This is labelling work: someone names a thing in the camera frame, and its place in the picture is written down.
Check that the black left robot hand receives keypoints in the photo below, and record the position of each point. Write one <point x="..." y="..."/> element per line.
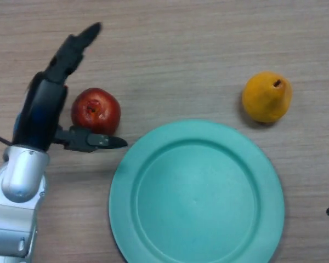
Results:
<point x="41" y="115"/>

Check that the red apple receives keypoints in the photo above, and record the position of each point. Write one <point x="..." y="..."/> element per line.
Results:
<point x="97" y="109"/>

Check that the green plate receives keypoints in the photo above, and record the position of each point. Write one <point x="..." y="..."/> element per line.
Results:
<point x="197" y="197"/>

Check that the yellow pear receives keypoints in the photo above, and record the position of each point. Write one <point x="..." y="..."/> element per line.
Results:
<point x="266" y="98"/>

